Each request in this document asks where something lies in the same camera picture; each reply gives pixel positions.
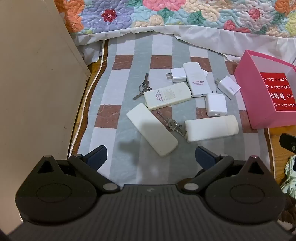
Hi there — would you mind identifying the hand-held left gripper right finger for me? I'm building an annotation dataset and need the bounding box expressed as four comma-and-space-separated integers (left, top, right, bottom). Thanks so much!
178, 146, 266, 193

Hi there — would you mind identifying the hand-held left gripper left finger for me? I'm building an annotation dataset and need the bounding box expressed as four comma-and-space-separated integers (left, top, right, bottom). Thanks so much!
35, 146, 121, 193

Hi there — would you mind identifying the plain white power bank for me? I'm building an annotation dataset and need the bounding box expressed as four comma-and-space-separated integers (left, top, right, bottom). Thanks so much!
126, 103, 178, 157
184, 115, 239, 143

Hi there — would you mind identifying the silver key bunch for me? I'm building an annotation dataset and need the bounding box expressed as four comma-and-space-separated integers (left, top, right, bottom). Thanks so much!
133, 72, 152, 100
156, 111, 188, 139

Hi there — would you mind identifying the square white charger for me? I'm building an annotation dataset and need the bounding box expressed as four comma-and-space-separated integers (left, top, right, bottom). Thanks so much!
205, 91, 227, 117

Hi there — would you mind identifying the pink box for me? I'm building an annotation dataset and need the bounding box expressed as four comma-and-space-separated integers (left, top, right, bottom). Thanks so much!
234, 50, 296, 130

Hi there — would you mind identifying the beige printed power bank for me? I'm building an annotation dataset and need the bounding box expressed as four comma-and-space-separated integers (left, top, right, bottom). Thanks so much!
143, 82, 192, 111

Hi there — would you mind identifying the white plug charger grey logo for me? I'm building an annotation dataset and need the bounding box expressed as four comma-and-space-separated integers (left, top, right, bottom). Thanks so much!
215, 76, 241, 100

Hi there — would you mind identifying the white red-print power bank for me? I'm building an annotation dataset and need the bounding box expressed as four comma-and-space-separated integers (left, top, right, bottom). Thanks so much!
183, 62, 211, 98

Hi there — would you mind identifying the green cloth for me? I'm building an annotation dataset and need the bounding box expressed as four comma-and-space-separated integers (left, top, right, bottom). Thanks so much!
280, 155, 296, 200

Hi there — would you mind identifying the red printed card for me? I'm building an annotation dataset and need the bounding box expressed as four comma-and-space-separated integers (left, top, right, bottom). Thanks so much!
259, 72, 296, 112

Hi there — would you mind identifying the checkered mat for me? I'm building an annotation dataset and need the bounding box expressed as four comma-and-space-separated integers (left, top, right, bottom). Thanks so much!
67, 31, 278, 186

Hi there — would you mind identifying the floral quilt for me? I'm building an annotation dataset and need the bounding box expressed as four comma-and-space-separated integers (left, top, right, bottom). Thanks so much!
54, 0, 296, 37

